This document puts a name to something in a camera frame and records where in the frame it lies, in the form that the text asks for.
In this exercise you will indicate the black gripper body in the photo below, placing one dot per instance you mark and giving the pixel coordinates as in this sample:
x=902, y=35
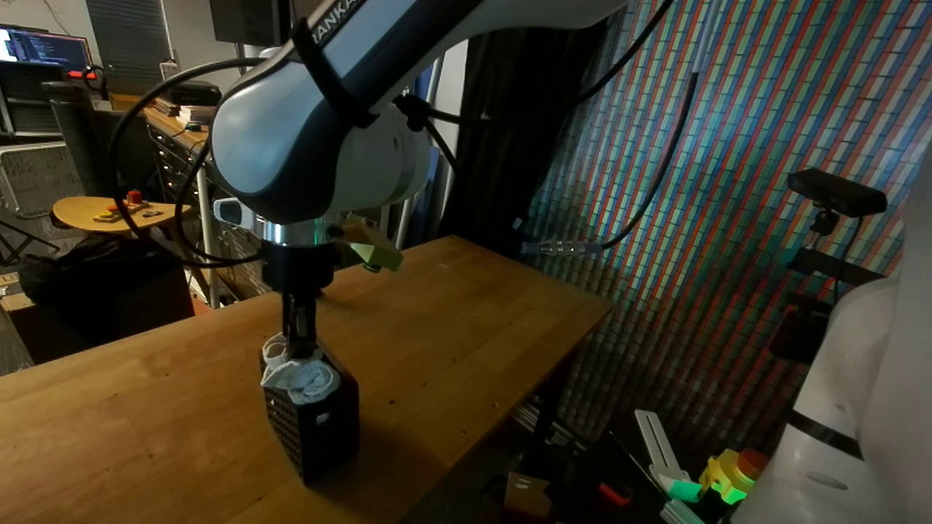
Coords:
x=297, y=281

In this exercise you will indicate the light blue towel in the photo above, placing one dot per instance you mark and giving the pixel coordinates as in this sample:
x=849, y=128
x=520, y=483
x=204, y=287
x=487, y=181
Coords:
x=296, y=373

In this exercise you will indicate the black plastic box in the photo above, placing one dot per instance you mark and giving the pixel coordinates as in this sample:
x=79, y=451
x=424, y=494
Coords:
x=316, y=432

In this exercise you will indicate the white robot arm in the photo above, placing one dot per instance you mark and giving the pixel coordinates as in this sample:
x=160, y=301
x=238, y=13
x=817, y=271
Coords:
x=310, y=136

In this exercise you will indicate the small brown cardboard box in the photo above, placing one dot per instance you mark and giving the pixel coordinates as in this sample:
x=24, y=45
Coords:
x=525, y=495

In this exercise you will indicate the red items on stool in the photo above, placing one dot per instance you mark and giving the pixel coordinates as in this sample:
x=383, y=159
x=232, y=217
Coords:
x=133, y=201

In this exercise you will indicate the wooden workbench with drawers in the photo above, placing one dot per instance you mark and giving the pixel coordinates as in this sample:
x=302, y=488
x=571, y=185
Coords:
x=169, y=147

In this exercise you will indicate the large black bag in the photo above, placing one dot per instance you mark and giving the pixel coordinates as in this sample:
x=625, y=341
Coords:
x=107, y=287

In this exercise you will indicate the round wooden stool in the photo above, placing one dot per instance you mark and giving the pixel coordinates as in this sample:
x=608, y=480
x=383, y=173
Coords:
x=96, y=211

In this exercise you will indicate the black case on workbench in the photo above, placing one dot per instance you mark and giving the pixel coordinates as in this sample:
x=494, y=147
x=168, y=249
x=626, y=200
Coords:
x=200, y=92

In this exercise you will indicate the lit blue computer monitor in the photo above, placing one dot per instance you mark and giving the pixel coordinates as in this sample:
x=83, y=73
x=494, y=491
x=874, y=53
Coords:
x=44, y=48

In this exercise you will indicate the small red item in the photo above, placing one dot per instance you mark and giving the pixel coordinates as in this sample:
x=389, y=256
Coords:
x=613, y=495

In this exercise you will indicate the white flat strip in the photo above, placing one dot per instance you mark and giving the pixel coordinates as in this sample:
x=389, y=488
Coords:
x=658, y=440

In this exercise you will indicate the colourful striped curtain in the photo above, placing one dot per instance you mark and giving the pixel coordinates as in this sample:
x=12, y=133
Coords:
x=718, y=192

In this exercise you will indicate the green and yellow blocks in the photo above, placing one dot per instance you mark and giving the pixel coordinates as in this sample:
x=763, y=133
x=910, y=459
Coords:
x=728, y=476

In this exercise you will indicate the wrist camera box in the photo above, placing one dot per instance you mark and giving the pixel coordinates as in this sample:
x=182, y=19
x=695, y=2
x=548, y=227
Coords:
x=379, y=253

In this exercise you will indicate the black camera on stand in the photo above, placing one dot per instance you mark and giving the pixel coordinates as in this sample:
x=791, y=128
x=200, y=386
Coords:
x=833, y=189

